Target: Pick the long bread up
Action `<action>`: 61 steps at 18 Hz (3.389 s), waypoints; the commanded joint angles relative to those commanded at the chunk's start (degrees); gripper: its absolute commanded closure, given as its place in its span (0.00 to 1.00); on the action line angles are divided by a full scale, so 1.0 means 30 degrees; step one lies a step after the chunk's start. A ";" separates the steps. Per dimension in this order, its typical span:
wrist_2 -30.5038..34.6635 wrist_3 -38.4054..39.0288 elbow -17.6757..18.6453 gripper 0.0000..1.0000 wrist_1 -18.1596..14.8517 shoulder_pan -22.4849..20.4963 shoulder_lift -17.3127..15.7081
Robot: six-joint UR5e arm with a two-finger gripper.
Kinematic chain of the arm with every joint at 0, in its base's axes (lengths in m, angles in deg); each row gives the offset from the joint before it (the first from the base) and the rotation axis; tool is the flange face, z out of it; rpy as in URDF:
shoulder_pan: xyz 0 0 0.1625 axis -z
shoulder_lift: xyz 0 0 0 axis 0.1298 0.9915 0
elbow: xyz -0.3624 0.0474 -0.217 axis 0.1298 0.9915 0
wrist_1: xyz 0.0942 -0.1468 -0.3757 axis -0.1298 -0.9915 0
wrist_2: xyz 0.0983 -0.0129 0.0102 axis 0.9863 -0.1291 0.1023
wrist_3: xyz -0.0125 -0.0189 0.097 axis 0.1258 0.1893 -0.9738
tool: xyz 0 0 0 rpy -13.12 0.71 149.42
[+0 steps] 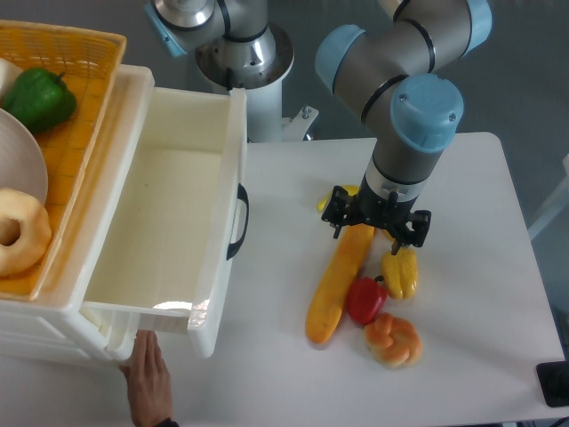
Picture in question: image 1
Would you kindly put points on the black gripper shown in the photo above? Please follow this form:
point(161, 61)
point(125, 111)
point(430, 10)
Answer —
point(383, 204)

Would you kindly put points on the long orange bread loaf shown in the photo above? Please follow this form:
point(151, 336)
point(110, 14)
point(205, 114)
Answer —
point(328, 301)

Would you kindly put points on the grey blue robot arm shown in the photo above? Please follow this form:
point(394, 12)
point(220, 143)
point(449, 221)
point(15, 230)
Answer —
point(389, 82)

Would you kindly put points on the knotted orange bread roll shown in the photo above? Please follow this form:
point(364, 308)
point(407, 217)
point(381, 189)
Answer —
point(393, 341)

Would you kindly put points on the bare human hand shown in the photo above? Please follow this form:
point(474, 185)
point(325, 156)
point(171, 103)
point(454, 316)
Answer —
point(148, 381)

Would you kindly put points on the yellow banana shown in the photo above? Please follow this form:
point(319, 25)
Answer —
point(351, 190)

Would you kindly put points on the yellow bell pepper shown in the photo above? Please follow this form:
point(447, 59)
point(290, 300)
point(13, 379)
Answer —
point(400, 273)

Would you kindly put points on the red bell pepper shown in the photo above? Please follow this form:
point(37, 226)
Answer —
point(365, 299)

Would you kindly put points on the white open drawer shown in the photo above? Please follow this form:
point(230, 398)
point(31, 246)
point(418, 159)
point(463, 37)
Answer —
point(164, 257)

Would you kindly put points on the black device at edge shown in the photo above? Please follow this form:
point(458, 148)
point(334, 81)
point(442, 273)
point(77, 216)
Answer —
point(553, 379)

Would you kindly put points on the yellow woven basket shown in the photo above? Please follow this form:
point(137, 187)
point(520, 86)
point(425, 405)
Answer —
point(89, 60)

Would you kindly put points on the white plastic drawer cabinet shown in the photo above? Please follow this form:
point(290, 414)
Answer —
point(57, 326)

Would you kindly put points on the white plate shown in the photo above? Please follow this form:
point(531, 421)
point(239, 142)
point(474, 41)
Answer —
point(22, 162)

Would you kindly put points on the green bell pepper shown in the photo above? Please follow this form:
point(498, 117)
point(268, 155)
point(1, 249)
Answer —
point(40, 100)

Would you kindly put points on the white round vegetable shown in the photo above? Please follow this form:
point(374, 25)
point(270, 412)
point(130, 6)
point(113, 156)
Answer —
point(8, 75)

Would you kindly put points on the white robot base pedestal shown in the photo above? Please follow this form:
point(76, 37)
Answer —
point(259, 67)

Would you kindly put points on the black drawer handle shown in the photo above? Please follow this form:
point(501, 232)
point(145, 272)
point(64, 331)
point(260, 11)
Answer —
point(241, 222)

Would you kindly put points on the beige ring doughnut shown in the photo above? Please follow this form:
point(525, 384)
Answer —
point(25, 231)

